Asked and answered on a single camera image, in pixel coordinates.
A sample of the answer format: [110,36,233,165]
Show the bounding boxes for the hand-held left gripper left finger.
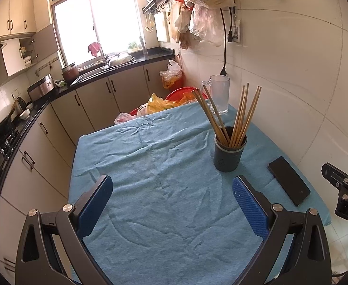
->
[15,175,113,285]

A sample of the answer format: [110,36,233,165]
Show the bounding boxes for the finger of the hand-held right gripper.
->
[322,163,348,228]

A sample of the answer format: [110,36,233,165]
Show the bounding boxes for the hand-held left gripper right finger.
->
[232,175,331,285]

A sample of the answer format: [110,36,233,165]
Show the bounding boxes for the dark utensil holder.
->
[213,126,248,173]

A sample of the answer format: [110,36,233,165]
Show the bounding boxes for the bundle of wooden chopsticks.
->
[191,82,262,149]

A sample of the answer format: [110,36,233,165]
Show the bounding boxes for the black smartphone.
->
[267,156,311,207]

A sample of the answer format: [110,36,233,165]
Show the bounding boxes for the blue towel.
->
[68,102,333,285]

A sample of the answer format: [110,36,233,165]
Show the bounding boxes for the pink white plastic bag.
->
[114,112,137,125]

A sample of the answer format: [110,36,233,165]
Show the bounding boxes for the gas stove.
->
[0,131,20,167]

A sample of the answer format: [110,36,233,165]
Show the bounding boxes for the beige base cabinets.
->
[0,58,186,276]

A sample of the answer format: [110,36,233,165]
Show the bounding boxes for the clear glass mug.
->
[201,75,231,116]

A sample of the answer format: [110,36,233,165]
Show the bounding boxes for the black wok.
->
[0,116,12,141]

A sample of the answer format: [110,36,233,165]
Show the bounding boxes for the yellow plastic bag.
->
[147,93,197,113]

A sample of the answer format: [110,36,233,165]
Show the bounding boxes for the stainless steel countertop appliance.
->
[27,76,55,101]

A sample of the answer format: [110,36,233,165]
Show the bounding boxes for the steel kitchen sink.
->
[70,62,136,85]

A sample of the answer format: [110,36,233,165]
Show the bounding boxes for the large red basin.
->
[165,87,207,103]

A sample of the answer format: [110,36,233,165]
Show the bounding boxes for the brown cooking pot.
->
[62,63,80,84]

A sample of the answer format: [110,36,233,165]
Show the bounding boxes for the red bin with plastic bags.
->
[159,60,184,90]

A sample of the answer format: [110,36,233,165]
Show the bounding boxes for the steel pot lid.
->
[107,53,137,67]

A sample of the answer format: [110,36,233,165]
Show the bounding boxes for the red cloth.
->
[88,42,102,57]

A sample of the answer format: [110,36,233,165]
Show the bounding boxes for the black kitchen countertop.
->
[0,47,176,196]

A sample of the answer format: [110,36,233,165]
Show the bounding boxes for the brownish plastic bag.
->
[178,31,198,51]

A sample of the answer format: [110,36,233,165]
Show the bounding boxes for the kitchen window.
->
[50,0,146,66]

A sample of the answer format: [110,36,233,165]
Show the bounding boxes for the clear plastic bag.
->
[189,4,225,46]

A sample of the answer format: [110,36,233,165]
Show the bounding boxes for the hanging white ladle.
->
[144,13,155,33]

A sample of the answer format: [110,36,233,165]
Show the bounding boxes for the white cutting board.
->
[156,12,171,43]

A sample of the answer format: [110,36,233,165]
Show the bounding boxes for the black power cable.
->
[220,7,235,76]

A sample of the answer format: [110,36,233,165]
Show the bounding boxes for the white wall socket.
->
[232,18,242,43]

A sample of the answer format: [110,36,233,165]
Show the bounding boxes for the beige wall cabinets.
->
[0,0,58,90]

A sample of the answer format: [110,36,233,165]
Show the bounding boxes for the black wall rack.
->
[142,0,170,15]

